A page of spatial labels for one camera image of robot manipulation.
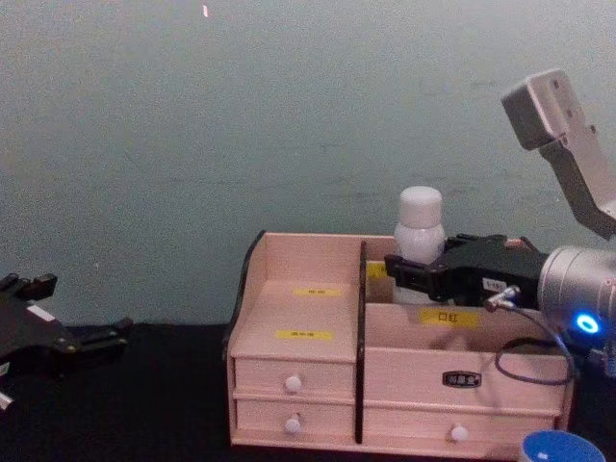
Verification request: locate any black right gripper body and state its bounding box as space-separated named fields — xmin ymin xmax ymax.
xmin=442 ymin=239 xmax=551 ymax=310

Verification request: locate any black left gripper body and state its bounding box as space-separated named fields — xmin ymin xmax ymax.
xmin=0 ymin=288 xmax=82 ymax=386

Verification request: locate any white plastic bottle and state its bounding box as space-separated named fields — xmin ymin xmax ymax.
xmin=393 ymin=186 xmax=447 ymax=266

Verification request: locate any black table cloth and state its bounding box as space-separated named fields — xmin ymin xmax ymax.
xmin=0 ymin=321 xmax=616 ymax=462

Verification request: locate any pale wooden desk organizer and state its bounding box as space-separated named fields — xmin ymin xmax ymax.
xmin=221 ymin=230 xmax=578 ymax=448

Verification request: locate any wide wooden drawer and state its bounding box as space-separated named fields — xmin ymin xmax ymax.
xmin=362 ymin=407 xmax=560 ymax=445

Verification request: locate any small wooden drawer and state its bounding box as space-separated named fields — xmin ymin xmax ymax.
xmin=232 ymin=356 xmax=357 ymax=398
xmin=234 ymin=398 xmax=357 ymax=435

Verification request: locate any blue round lid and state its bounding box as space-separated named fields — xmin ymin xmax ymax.
xmin=521 ymin=428 xmax=605 ymax=462

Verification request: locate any thin dark gripper cable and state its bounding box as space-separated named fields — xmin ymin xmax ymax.
xmin=483 ymin=284 xmax=578 ymax=387

